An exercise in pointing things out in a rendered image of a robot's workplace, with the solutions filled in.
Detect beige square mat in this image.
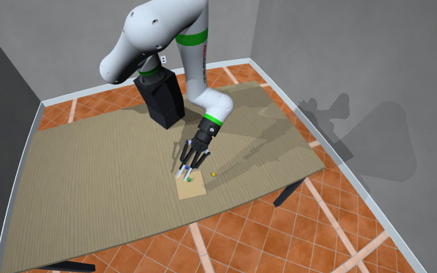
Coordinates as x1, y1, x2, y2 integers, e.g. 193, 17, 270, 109
175, 170, 207, 200

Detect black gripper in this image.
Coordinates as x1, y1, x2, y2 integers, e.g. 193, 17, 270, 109
176, 130, 212, 181

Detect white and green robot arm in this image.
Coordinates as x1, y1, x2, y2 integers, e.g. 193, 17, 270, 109
100, 0, 234, 137

